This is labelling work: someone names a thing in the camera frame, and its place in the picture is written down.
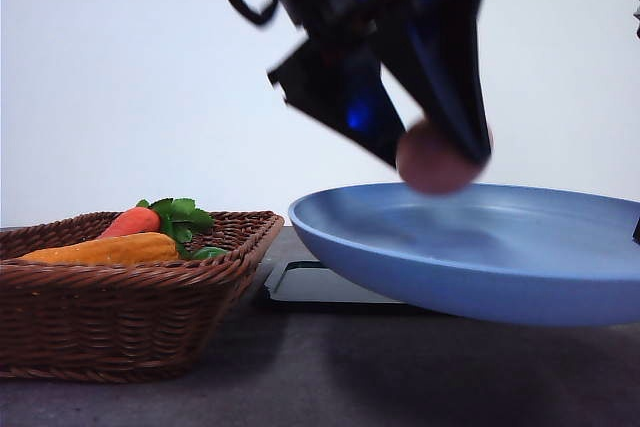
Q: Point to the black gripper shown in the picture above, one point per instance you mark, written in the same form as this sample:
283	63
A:
431	47

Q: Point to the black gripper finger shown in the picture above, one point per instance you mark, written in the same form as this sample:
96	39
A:
636	232

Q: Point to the blue plate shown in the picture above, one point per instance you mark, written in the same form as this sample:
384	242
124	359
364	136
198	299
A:
534	253

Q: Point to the brown egg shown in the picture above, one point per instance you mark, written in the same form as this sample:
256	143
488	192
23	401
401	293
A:
431	168

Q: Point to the brown wicker basket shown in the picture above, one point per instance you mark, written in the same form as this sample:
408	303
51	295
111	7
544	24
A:
125	323

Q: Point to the black tray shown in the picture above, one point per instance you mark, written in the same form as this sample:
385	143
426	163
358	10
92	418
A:
315	283

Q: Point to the orange toy carrot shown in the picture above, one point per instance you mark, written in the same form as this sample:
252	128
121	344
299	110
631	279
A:
177	218

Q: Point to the green toy pepper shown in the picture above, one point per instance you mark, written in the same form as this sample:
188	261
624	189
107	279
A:
203	253

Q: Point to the yellow toy corn cob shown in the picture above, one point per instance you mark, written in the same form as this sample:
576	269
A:
135	247

